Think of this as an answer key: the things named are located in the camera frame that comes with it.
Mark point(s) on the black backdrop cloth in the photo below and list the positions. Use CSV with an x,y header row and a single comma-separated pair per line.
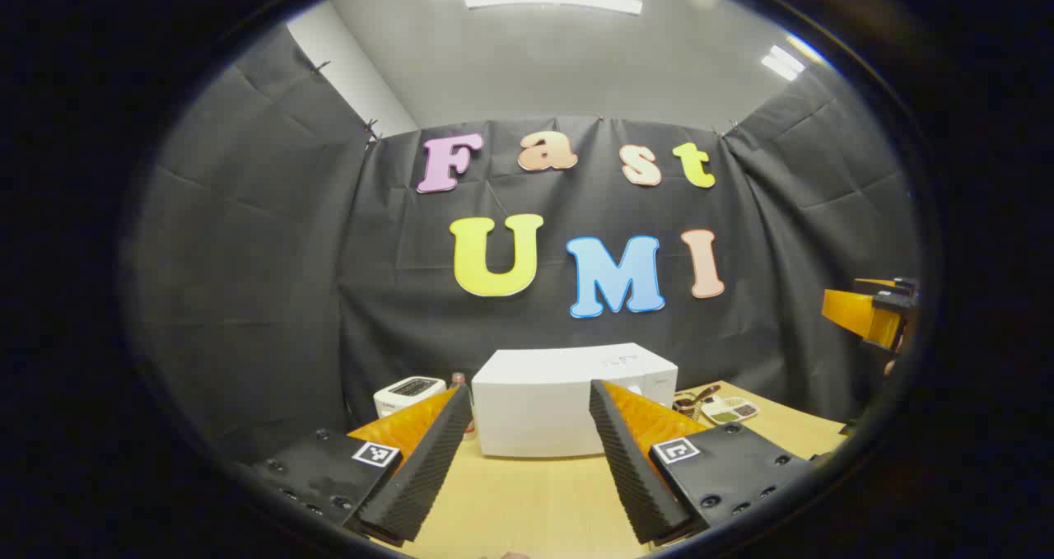
x,y
272,254

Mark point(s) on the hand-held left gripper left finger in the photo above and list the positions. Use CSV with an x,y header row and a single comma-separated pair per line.
x,y
416,481

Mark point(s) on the white microwave oven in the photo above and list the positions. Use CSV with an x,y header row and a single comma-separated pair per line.
x,y
543,411

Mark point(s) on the clear plastic bottle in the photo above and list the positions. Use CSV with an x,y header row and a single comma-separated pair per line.
x,y
459,379

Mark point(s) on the white divided grain dish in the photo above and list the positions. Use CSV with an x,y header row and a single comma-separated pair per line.
x,y
731,411

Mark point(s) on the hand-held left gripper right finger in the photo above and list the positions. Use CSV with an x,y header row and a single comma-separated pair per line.
x,y
630,468

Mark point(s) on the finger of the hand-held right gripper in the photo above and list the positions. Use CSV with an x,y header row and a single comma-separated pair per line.
x,y
856,312

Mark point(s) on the white toaster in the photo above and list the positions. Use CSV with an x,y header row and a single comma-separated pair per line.
x,y
405,394

